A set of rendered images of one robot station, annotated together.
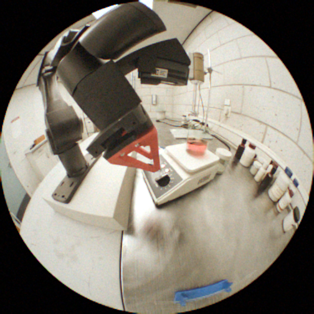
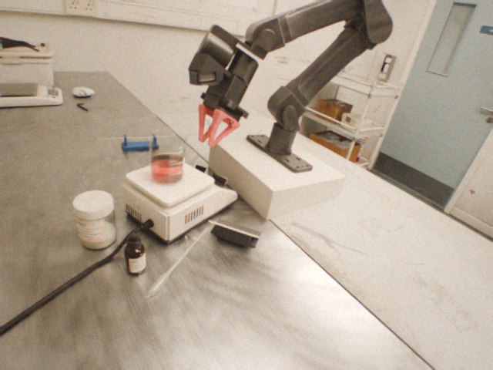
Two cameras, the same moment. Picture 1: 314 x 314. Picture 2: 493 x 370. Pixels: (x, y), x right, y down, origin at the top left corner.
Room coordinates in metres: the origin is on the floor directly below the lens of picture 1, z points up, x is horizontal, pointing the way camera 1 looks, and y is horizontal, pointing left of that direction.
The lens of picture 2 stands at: (0.64, -0.25, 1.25)
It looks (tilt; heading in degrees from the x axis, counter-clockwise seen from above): 30 degrees down; 143
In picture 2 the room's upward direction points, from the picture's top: 11 degrees clockwise
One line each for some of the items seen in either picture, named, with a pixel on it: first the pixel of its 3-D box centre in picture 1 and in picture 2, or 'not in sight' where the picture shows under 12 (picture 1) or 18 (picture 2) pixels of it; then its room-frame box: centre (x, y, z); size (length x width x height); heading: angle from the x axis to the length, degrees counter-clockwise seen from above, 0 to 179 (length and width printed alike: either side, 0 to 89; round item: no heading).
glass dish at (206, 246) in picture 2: not in sight; (200, 243); (0.32, -0.08, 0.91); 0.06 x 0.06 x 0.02
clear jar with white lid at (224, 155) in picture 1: (220, 161); (95, 220); (0.23, -0.23, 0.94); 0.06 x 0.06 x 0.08
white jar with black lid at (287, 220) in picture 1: (291, 219); not in sight; (-0.12, -0.45, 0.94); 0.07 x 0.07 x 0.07
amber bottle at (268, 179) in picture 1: (268, 177); not in sight; (0.10, -0.43, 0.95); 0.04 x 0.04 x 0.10
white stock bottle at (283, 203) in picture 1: (285, 200); not in sight; (-0.03, -0.45, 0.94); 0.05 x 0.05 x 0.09
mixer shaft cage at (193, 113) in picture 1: (195, 98); not in sight; (0.65, -0.27, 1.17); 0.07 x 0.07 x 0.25
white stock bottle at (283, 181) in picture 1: (281, 184); not in sight; (0.04, -0.46, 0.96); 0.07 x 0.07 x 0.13
